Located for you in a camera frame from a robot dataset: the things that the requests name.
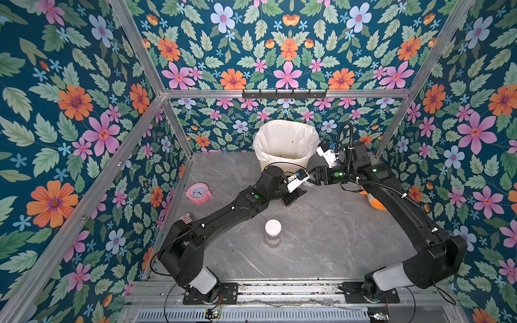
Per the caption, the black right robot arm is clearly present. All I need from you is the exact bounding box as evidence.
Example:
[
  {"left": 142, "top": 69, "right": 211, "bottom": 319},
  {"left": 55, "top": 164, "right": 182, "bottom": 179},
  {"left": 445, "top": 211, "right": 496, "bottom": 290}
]
[{"left": 310, "top": 141, "right": 467, "bottom": 298}]

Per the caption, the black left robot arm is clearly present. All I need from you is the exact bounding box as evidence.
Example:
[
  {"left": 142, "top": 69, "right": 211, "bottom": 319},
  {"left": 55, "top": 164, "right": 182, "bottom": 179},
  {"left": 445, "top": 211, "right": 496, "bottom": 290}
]
[{"left": 154, "top": 164, "right": 310, "bottom": 303}]

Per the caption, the cream ribbed trash bin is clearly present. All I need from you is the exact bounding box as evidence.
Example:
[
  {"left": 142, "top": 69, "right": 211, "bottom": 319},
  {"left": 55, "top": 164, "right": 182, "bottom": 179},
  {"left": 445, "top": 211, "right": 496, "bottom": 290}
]
[{"left": 256, "top": 153, "right": 310, "bottom": 173}]

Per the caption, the jar with white lid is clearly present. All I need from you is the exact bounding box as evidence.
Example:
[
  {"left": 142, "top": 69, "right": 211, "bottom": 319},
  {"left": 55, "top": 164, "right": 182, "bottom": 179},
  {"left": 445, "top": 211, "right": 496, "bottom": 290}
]
[{"left": 265, "top": 219, "right": 282, "bottom": 248}]

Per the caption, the orange plush toy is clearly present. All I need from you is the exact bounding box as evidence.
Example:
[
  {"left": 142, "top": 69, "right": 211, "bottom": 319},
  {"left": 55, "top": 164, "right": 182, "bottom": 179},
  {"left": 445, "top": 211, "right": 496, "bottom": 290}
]
[{"left": 359, "top": 190, "right": 387, "bottom": 211}]

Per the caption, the white plastic bin liner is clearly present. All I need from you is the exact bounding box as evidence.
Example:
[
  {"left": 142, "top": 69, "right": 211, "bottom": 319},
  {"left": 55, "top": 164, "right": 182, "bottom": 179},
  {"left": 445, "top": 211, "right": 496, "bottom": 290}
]
[{"left": 253, "top": 120, "right": 320, "bottom": 157}]

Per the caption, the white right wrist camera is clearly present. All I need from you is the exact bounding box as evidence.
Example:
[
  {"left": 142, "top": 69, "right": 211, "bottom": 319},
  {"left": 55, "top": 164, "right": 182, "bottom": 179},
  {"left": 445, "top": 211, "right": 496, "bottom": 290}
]
[{"left": 316, "top": 146, "right": 337, "bottom": 168}]

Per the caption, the black wall hook rail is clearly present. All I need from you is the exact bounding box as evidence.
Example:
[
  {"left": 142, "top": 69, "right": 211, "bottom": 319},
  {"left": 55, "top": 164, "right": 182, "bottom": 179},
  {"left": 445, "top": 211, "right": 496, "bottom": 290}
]
[{"left": 241, "top": 89, "right": 327, "bottom": 100}]

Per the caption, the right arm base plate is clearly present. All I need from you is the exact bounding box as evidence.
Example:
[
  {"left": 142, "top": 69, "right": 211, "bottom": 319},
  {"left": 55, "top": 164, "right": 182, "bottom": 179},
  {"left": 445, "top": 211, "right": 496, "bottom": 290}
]
[{"left": 338, "top": 281, "right": 400, "bottom": 304}]

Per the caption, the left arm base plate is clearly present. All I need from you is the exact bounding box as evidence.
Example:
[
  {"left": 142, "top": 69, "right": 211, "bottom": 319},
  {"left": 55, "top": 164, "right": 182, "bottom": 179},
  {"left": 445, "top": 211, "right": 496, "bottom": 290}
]
[{"left": 183, "top": 282, "right": 239, "bottom": 306}]

